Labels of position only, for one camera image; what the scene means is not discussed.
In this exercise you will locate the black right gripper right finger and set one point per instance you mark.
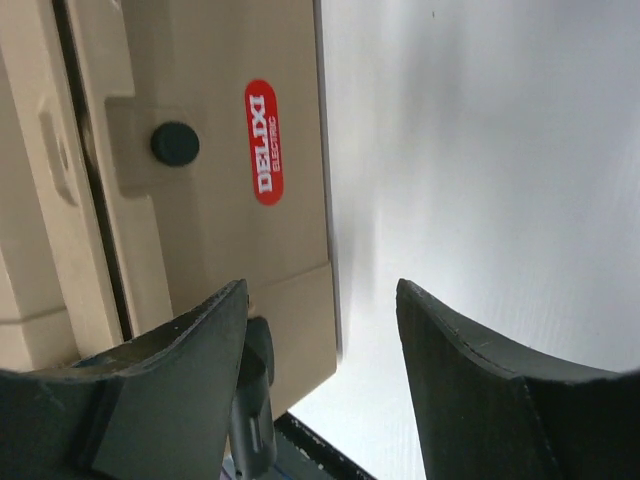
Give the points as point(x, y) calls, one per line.
point(488, 407)

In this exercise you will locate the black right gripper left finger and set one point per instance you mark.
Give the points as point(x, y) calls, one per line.
point(154, 407)

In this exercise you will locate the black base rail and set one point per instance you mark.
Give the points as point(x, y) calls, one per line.
point(304, 454)

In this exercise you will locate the tan plastic tool box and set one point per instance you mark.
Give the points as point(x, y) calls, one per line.
point(153, 152)

